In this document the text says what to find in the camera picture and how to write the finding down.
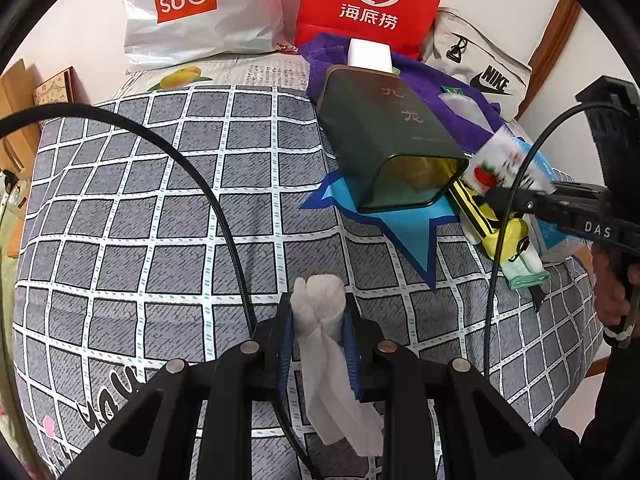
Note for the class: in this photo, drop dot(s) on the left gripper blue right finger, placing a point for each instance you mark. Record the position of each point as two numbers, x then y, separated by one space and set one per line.
351 353

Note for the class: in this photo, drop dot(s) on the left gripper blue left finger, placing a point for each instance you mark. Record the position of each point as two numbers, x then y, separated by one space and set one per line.
285 323

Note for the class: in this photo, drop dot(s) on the white tissue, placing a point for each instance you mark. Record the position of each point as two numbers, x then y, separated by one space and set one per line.
318 305

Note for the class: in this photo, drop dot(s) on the blue tissue pack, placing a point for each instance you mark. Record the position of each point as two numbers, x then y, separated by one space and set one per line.
552 244

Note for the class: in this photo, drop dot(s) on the fruit pattern small packet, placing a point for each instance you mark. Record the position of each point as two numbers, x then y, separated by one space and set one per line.
497 163

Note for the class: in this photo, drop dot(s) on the yellow fabric pouch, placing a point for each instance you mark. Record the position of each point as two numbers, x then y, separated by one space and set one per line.
482 226

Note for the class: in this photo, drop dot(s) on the translucent organza pouch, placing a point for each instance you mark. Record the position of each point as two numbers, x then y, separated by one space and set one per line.
466 108

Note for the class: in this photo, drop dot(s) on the green wet wipe packet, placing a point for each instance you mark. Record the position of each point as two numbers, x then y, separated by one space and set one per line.
456 91

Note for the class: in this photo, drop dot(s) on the person right hand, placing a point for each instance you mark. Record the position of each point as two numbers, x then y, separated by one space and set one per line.
611 304

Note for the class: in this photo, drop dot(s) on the dark green tea tin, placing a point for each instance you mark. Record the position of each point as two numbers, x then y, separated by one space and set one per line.
391 149

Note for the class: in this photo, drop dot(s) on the purple knitted cloth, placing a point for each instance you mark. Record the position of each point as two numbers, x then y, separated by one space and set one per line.
325 50

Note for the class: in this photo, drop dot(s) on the beige Nike pouch bag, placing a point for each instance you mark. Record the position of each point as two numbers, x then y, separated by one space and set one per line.
458 48

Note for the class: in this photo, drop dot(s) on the newspaper with fruit print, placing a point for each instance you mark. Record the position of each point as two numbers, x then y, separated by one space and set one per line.
263 70

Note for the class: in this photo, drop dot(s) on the red Haidilao paper bag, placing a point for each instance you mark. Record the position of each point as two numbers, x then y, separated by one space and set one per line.
401 24

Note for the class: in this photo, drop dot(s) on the patterned small book box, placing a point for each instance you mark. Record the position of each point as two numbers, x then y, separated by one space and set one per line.
57 89

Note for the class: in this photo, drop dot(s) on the white Miniso plastic bag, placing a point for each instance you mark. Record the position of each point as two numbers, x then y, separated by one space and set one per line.
163 33

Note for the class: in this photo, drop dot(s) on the wooden door frame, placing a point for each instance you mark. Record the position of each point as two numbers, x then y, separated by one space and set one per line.
550 48

